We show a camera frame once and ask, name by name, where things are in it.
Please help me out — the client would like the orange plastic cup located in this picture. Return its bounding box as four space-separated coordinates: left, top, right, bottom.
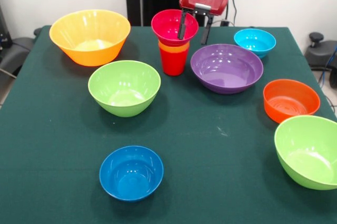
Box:
158 40 191 54

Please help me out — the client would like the black pedestal foot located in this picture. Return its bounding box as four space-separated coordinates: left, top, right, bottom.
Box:
305 32 337 89
0 27 43 77

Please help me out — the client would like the dark green tablecloth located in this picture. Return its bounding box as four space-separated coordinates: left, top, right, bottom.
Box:
0 25 337 224

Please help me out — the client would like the green plastic bowl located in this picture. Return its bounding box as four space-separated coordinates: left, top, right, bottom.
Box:
274 115 337 191
87 60 162 118

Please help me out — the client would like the red-orange plastic bowl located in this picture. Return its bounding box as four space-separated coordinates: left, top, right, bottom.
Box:
263 79 321 124

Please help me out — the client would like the large orange plastic bowl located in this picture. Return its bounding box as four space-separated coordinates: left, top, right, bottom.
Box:
49 9 131 67

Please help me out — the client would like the red plastic cup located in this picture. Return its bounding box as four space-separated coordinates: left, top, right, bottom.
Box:
160 49 190 77

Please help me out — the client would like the pink plastic bowl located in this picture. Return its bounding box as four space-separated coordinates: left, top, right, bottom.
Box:
151 9 200 46

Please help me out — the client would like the blue plastic bowl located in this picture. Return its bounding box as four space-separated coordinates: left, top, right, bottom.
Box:
98 145 164 203

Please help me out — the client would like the purple plastic bowl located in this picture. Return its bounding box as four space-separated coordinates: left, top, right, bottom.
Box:
190 44 264 95

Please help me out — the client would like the cyan plastic bowl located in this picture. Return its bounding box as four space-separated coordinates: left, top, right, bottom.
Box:
233 28 277 60

